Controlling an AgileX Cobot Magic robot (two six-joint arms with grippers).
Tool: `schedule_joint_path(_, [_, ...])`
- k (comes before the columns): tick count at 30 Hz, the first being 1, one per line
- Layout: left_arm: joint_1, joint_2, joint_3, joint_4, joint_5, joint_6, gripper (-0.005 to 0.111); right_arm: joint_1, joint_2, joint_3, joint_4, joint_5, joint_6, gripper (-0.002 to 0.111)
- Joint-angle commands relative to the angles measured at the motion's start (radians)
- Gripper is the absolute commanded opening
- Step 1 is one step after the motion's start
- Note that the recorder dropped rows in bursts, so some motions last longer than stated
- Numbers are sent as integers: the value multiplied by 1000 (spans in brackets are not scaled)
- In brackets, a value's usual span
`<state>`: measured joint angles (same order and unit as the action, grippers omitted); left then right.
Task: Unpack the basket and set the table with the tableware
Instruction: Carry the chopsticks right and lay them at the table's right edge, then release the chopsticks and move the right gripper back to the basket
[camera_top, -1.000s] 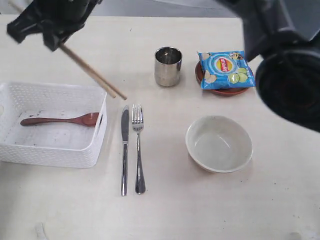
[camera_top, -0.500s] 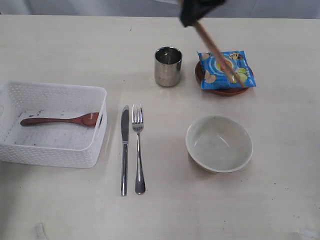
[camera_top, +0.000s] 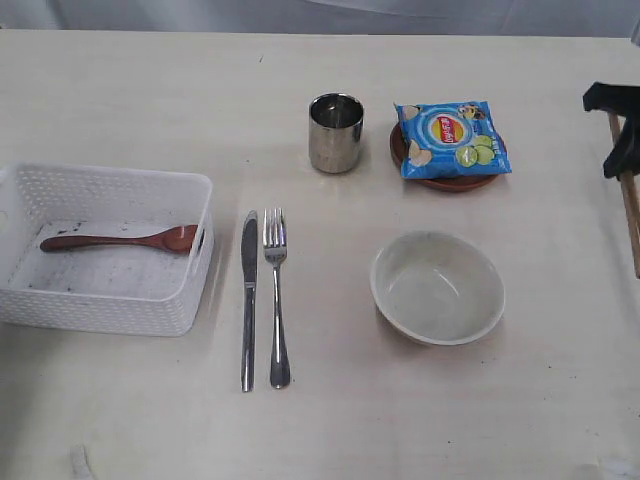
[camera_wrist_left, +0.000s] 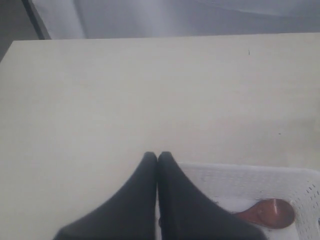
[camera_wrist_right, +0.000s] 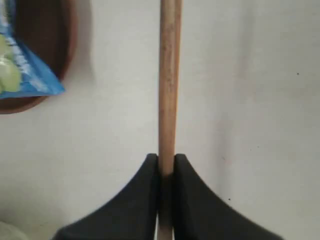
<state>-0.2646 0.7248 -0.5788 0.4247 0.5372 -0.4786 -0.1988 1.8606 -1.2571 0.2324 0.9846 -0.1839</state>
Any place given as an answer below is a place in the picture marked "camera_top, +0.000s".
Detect brown spoon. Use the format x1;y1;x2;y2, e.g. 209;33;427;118
40;225;198;254

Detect silver fork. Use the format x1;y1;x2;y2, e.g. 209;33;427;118
263;208;291;389

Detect white perforated plastic basket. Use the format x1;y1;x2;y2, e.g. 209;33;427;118
1;163;214;337

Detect stainless steel cup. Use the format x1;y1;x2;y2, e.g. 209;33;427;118
308;93;364;174

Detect pale green bowl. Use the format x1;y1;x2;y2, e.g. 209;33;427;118
369;231;506;346

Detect wooden chopstick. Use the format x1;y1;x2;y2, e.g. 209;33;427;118
606;112;640;279
629;175;640;229

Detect brown round plate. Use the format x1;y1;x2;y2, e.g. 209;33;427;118
389;123;498;193

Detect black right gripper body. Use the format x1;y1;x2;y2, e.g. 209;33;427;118
582;82;640;120

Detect blue chips bag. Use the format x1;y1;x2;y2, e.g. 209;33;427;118
395;100;512;180

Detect silver table knife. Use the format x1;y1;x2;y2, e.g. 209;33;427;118
241;210;258;393

